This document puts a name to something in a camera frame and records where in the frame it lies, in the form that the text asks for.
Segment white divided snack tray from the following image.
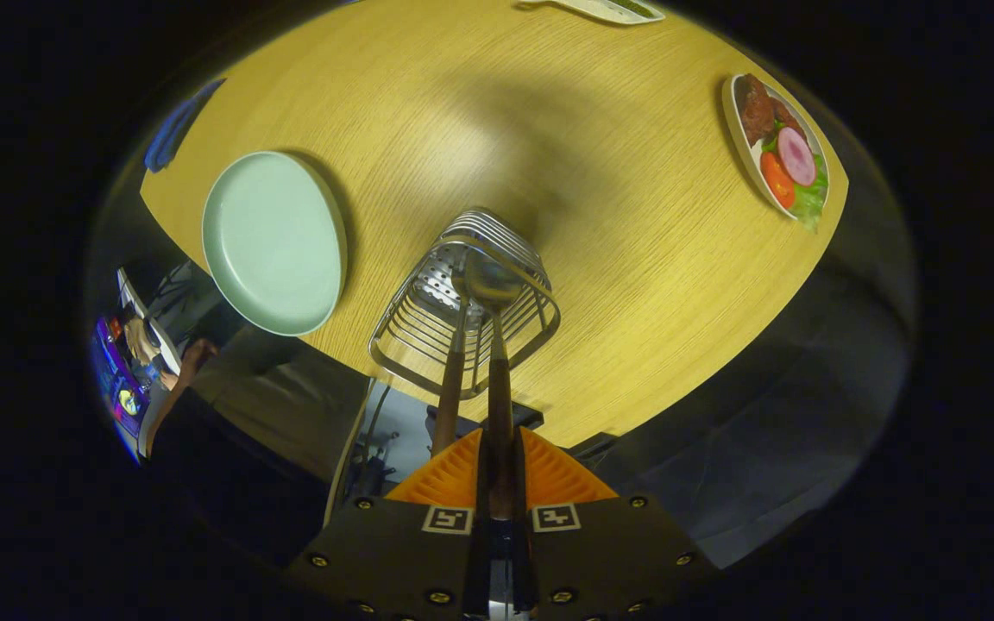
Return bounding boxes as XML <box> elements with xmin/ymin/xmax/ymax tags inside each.
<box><xmin>518</xmin><ymin>0</ymin><xmax>667</xmax><ymax>26</ymax></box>

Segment white plate with food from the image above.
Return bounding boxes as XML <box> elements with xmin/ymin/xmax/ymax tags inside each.
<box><xmin>720</xmin><ymin>72</ymin><xmax>831</xmax><ymax>233</ymax></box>

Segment blue folded cloth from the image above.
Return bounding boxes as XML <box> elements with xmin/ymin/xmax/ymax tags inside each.
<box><xmin>144</xmin><ymin>77</ymin><xmax>227</xmax><ymax>174</ymax></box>

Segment fork with wooden handle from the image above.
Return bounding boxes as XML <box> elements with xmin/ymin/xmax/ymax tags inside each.
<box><xmin>430</xmin><ymin>280</ymin><xmax>469</xmax><ymax>459</ymax></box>

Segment spoon with wooden handle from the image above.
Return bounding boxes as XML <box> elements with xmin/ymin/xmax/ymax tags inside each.
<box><xmin>462</xmin><ymin>248</ymin><xmax>525</xmax><ymax>520</ymax></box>

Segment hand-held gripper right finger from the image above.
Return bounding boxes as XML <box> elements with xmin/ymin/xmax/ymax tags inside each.
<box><xmin>513</xmin><ymin>426</ymin><xmax>720</xmax><ymax>621</ymax></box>

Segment person's brown trousers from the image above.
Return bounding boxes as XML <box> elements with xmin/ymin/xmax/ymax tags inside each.
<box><xmin>193</xmin><ymin>326</ymin><xmax>374</xmax><ymax>486</ymax></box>

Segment white side desk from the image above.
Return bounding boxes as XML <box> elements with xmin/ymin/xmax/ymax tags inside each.
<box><xmin>116</xmin><ymin>266</ymin><xmax>185</xmax><ymax>378</ymax></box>

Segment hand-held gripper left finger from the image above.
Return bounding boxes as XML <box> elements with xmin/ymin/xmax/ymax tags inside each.
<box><xmin>284</xmin><ymin>428</ymin><xmax>491</xmax><ymax>621</ymax></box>

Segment pale green plate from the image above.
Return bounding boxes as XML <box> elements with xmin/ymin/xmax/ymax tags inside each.
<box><xmin>201</xmin><ymin>150</ymin><xmax>349</xmax><ymax>338</ymax></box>

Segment metal wire basket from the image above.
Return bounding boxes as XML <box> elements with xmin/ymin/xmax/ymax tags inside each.
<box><xmin>367</xmin><ymin>206</ymin><xmax>563</xmax><ymax>400</ymax></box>

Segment computer monitor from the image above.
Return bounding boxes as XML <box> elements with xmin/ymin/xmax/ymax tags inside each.
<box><xmin>90</xmin><ymin>313</ymin><xmax>149</xmax><ymax>460</ymax></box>

